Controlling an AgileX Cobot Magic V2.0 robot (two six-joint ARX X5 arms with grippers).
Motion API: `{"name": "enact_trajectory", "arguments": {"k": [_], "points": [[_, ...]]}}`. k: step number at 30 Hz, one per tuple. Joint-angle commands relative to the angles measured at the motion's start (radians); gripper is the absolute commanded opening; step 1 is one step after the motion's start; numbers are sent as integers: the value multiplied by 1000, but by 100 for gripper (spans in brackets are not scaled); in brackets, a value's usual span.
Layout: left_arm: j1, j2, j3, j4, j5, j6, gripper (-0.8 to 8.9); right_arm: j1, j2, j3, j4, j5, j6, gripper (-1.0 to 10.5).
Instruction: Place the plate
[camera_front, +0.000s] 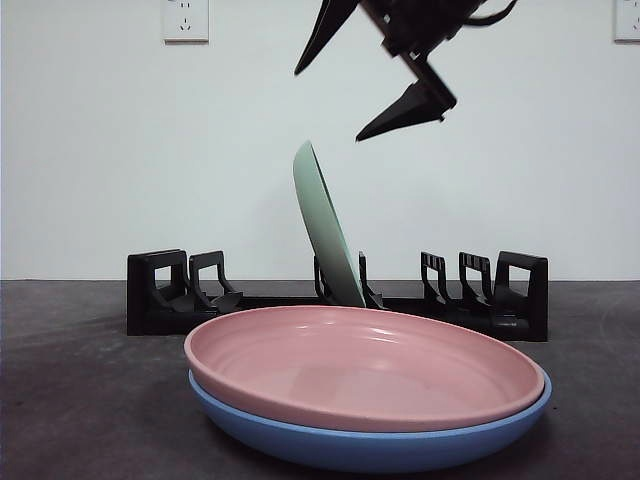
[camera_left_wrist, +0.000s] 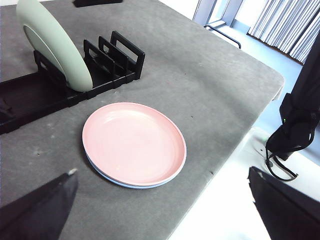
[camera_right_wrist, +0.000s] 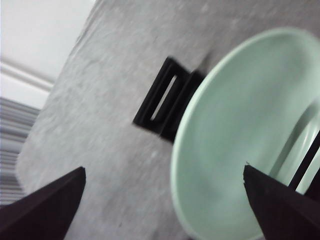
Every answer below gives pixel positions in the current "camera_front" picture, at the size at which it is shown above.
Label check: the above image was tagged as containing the white wall socket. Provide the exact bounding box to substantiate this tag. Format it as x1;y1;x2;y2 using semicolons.
162;0;210;44
614;0;640;43

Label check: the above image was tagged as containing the blue round plate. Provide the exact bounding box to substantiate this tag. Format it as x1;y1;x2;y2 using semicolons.
187;369;554;475

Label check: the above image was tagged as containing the green round plate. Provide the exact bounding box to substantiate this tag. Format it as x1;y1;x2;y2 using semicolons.
292;140;367;307

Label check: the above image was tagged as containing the black plastic plate rack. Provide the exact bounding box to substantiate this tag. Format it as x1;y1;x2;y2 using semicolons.
126;248;550;343

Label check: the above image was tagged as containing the pink round plate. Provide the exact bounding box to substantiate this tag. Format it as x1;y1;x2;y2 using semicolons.
183;305;546;434

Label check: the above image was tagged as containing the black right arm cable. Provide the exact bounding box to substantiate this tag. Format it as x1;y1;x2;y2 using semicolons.
462;0;520;27

